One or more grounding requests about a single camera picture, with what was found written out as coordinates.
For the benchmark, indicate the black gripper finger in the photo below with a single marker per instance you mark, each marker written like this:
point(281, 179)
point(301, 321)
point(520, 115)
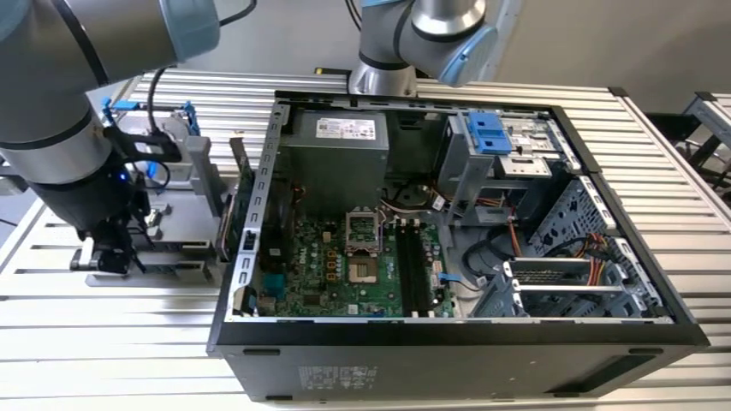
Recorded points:
point(114, 240)
point(140, 261)

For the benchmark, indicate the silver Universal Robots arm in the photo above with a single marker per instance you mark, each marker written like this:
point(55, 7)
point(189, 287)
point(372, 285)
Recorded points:
point(58, 107)

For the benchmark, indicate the black RAM slot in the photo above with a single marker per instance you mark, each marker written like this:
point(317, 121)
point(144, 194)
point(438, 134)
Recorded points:
point(404, 269)
point(410, 269)
point(418, 269)
point(426, 269)

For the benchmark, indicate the grey parts rack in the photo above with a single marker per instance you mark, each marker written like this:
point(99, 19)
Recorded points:
point(197, 171)

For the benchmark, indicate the hard disk in blue carrier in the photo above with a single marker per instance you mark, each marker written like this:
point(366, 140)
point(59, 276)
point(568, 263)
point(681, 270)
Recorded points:
point(172, 120)

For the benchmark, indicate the blue board connector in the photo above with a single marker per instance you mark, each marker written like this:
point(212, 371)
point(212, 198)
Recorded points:
point(274, 286)

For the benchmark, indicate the green graphics card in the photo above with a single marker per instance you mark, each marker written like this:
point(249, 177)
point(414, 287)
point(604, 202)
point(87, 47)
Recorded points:
point(245, 184)

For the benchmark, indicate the black case fan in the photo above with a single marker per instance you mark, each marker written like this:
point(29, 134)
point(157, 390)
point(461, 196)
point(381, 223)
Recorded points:
point(281, 214)

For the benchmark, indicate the CPU socket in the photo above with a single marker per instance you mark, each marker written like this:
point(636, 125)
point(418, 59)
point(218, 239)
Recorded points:
point(364, 269)

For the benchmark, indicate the grey power supply unit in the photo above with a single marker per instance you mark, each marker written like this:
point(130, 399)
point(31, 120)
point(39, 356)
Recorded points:
point(337, 171)

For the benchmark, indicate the green motherboard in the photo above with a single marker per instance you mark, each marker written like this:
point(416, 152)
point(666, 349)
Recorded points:
point(366, 299)

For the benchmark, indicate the small yellow black block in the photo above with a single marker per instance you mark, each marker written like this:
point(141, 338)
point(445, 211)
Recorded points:
point(326, 70)

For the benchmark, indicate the black open PC case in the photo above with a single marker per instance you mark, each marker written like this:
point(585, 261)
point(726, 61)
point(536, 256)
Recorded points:
point(457, 368)

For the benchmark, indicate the metal disk bay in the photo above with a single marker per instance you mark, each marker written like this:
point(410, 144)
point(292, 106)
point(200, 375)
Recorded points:
point(566, 289)

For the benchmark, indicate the perforated metal panel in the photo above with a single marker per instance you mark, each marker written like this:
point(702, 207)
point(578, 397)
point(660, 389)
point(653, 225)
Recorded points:
point(572, 214)

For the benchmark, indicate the metal slat side table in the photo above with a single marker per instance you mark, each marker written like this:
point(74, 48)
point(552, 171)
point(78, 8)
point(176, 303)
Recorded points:
point(709, 111)

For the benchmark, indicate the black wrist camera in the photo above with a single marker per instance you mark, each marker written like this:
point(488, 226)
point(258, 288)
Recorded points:
point(146, 147)

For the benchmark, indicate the blue plastic drive bracket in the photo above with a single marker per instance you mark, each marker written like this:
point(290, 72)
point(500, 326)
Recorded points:
point(485, 137)

